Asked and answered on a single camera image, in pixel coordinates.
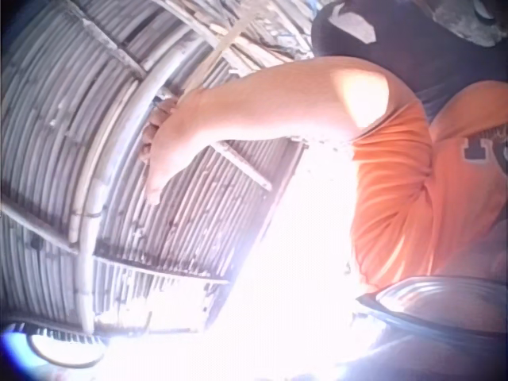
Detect thin pale bamboo stick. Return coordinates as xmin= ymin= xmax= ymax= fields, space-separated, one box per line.
xmin=184 ymin=0 xmax=257 ymax=98

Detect grey bamboo slat wall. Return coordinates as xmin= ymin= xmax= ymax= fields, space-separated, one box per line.
xmin=0 ymin=0 xmax=318 ymax=342

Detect person's left hand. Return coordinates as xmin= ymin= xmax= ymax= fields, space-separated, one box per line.
xmin=138 ymin=97 xmax=200 ymax=206

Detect curved pale bamboo pole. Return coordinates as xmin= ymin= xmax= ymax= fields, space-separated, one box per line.
xmin=69 ymin=43 xmax=199 ymax=337

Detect person's legs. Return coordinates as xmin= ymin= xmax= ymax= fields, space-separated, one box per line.
xmin=311 ymin=0 xmax=508 ymax=120

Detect grey stone block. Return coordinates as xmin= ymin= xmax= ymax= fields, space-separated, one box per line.
xmin=431 ymin=0 xmax=508 ymax=48

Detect short pale bamboo crossbar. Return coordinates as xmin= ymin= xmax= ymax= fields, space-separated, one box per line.
xmin=209 ymin=140 xmax=275 ymax=192

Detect long bamboo crossbar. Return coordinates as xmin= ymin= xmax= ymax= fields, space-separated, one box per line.
xmin=91 ymin=255 xmax=232 ymax=286

